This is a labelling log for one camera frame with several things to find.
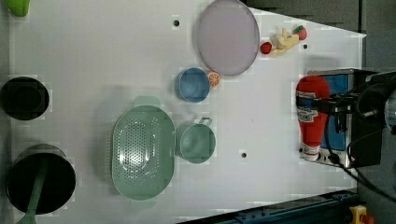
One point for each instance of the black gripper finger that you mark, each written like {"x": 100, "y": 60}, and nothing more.
{"x": 312, "y": 103}

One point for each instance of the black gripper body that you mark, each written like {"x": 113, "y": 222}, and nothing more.
{"x": 339, "y": 106}

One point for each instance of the red ketchup bottle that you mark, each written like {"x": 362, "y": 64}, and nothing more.
{"x": 312, "y": 122}

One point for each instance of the green oval strainer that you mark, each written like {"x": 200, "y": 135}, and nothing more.
{"x": 143, "y": 150}

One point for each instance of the black toaster oven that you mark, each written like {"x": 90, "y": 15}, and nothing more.
{"x": 361, "y": 144}

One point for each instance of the peeled banana toy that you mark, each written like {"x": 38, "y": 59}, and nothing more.
{"x": 283, "y": 42}

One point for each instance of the large pink strawberry toy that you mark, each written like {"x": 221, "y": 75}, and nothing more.
{"x": 301, "y": 32}

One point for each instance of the small red strawberry toy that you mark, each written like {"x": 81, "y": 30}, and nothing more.
{"x": 266, "y": 48}

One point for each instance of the orange slice toy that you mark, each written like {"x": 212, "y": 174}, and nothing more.
{"x": 213, "y": 79}

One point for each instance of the grey round plate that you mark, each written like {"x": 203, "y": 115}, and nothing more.
{"x": 228, "y": 37}

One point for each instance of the blue bowl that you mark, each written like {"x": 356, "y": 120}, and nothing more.
{"x": 192, "y": 85}

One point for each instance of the green metal cup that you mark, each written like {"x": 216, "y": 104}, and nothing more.
{"x": 195, "y": 142}

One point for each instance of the black utensil holder cylinder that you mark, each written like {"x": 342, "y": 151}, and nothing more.
{"x": 59, "y": 185}

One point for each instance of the green spatula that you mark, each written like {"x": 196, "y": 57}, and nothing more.
{"x": 29, "y": 217}

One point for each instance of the green object at edge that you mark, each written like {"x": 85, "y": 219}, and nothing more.
{"x": 19, "y": 8}

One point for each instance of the blue metal frame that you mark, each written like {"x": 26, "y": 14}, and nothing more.
{"x": 329, "y": 208}

